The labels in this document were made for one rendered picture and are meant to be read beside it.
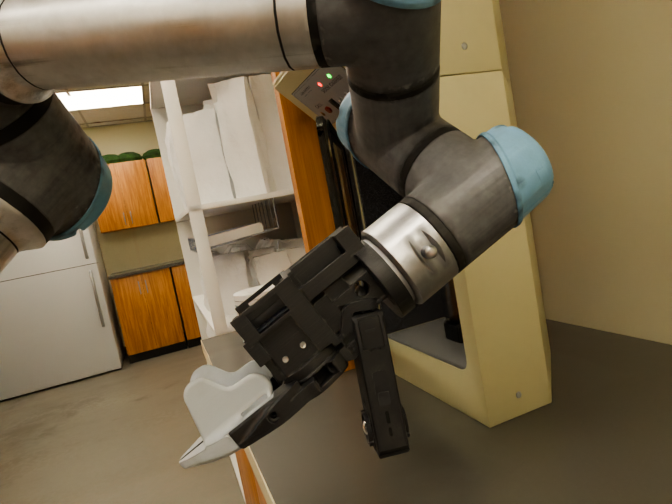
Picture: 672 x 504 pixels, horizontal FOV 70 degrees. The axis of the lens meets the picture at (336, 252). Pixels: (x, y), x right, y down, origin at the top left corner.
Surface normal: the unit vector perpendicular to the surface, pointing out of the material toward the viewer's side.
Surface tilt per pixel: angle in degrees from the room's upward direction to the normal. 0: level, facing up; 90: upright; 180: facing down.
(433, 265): 88
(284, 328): 88
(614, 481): 0
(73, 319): 90
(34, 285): 90
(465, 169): 53
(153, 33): 112
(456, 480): 0
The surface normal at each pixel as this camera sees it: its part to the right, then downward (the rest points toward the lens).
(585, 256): -0.92, 0.21
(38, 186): 0.83, 0.01
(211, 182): -0.06, 0.16
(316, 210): 0.36, 0.03
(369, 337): 0.11, -0.02
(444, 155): -0.34, -0.43
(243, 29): -0.15, 0.49
